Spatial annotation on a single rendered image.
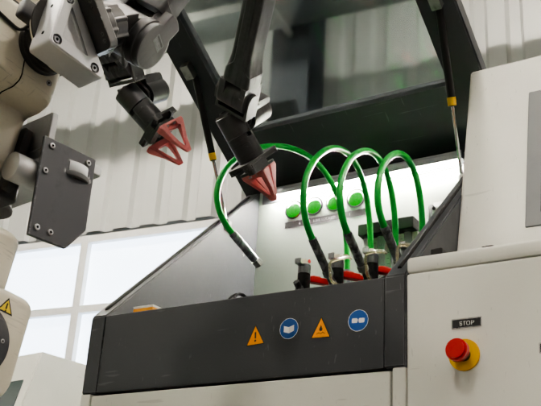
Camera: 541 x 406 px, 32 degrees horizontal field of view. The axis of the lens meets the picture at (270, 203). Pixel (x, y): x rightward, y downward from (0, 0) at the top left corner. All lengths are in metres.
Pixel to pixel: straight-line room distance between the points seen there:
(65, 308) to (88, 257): 0.44
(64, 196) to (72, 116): 6.94
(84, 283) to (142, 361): 5.66
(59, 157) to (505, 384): 0.76
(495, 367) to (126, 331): 0.76
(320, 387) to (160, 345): 0.37
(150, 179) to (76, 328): 1.29
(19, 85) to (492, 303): 0.80
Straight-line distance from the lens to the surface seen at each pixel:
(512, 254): 1.57
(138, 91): 2.11
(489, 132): 2.04
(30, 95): 1.47
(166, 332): 1.86
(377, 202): 1.83
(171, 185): 7.43
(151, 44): 1.51
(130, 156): 7.76
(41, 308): 7.74
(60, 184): 1.45
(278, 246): 2.45
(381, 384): 1.59
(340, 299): 1.66
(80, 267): 7.56
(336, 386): 1.62
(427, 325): 1.58
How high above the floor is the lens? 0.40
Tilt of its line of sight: 24 degrees up
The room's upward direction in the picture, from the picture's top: 3 degrees clockwise
